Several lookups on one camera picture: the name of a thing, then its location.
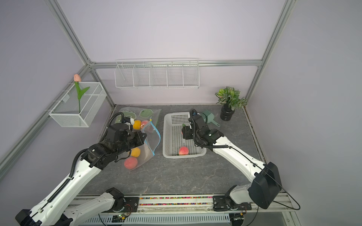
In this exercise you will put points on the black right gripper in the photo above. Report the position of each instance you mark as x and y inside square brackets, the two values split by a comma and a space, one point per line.
[185, 132]

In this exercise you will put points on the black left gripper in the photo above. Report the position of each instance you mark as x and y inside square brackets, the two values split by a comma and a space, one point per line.
[140, 141]

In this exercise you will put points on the yellow peach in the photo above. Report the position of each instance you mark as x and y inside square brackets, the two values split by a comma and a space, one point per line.
[135, 152]
[137, 125]

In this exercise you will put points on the pink peach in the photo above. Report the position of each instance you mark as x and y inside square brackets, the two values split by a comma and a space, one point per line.
[144, 123]
[131, 163]
[183, 151]

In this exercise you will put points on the clear bag with blue zipper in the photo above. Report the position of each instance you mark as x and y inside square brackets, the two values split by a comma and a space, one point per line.
[151, 142]

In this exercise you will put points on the green printed zip-top bag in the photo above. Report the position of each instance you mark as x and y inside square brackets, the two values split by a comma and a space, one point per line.
[135, 113]

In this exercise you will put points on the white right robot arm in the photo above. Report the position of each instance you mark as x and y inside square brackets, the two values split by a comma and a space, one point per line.
[264, 179]

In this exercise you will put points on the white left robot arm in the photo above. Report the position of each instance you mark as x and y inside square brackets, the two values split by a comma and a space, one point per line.
[52, 210]

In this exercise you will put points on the green hand brush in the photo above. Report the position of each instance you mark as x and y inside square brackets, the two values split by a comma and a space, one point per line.
[209, 117]

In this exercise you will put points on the black plant vase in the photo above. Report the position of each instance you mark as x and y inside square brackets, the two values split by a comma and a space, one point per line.
[226, 113]

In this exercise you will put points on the green artificial plant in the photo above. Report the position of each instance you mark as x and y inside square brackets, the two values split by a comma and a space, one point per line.
[231, 98]

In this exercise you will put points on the pink artificial tulip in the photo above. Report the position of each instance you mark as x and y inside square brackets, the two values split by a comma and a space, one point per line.
[80, 92]

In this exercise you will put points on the white vent grille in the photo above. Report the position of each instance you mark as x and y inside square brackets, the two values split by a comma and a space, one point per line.
[157, 219]

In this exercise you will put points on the white wire side basket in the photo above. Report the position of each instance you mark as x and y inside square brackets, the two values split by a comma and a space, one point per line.
[66, 112]

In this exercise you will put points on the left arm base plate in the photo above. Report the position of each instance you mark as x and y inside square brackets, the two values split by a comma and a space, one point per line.
[127, 205]

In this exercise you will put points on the white wire wall shelf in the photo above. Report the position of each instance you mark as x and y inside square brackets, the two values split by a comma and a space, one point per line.
[157, 73]

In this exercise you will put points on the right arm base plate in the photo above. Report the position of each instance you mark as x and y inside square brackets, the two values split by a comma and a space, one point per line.
[224, 203]

